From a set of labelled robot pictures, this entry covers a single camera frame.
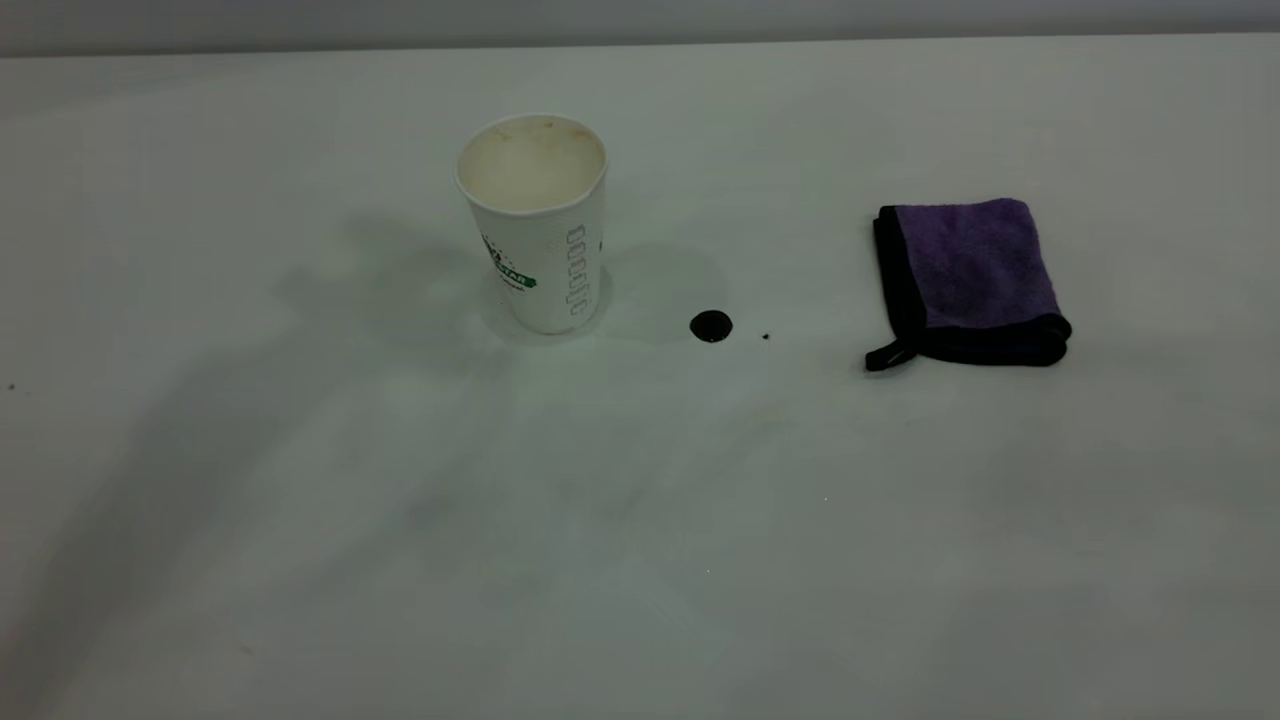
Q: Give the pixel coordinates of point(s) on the purple microfiber cloth black trim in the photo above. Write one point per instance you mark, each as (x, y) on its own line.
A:
(975, 265)

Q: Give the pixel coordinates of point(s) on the black liquid stain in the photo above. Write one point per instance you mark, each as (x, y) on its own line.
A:
(711, 326)

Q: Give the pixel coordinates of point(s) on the white paper coffee cup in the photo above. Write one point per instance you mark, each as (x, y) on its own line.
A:
(540, 240)

